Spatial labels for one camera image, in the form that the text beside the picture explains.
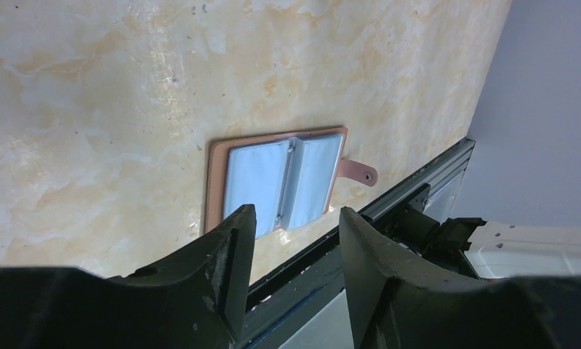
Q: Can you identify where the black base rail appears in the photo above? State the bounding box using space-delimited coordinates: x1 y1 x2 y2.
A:
235 138 475 348

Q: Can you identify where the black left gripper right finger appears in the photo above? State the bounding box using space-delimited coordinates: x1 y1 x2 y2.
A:
339 207 581 348

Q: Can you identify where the brown leather card holder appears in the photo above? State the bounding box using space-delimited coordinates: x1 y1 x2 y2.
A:
203 127 378 238

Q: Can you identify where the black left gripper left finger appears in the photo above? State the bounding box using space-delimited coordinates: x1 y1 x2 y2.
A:
0 204 256 348

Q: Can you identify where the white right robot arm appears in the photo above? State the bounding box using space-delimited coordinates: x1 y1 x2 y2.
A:
387 208 581 280

